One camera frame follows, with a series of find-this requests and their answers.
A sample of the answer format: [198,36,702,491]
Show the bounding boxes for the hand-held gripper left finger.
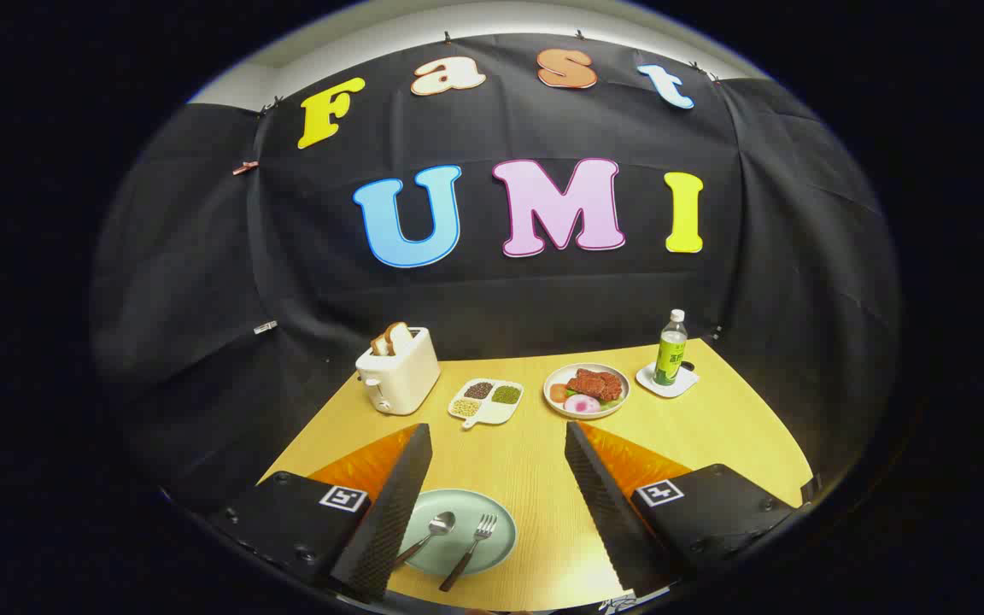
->
[206,423,433,603]

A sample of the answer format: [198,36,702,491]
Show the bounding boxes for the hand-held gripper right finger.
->
[565,420,800,597]

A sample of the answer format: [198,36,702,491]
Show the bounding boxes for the metal spoon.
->
[389,511,457,571]

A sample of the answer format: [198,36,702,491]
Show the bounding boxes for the metal fork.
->
[438,512,499,593]

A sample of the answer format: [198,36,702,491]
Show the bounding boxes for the white round food plate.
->
[542,363,631,420]

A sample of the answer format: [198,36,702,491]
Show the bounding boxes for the pale green plate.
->
[395,489,518,577]

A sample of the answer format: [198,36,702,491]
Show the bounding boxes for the brown meat pieces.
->
[566,368,624,402]

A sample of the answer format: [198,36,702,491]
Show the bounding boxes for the white square coaster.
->
[635,361,700,399]

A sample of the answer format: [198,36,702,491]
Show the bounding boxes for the white toaster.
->
[355,327,442,417]

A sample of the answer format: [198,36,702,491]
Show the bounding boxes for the white divided tray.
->
[448,378,524,430]

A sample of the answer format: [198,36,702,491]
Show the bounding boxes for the green drink bottle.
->
[653,309,688,387]

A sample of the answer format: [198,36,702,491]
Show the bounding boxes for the black backdrop cloth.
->
[91,32,901,513]

